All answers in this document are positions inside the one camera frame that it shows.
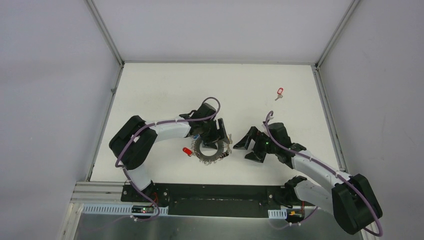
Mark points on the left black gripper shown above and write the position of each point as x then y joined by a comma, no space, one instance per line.
216,133

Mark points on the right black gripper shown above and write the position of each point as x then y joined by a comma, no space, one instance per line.
253,133

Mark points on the metal disc keyring holder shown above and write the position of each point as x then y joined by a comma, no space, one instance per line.
211,156

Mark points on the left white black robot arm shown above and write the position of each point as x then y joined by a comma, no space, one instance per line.
132,144

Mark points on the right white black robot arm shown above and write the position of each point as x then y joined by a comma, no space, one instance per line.
350,199

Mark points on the red tag on keyring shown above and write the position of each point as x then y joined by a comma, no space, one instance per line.
187,151

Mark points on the key with red tag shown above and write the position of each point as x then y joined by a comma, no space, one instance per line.
279,93

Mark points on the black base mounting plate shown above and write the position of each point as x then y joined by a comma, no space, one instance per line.
210,200

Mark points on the aluminium frame rail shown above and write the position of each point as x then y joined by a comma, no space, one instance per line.
97,192

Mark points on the white slotted cable duct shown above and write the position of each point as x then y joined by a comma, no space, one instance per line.
123,209

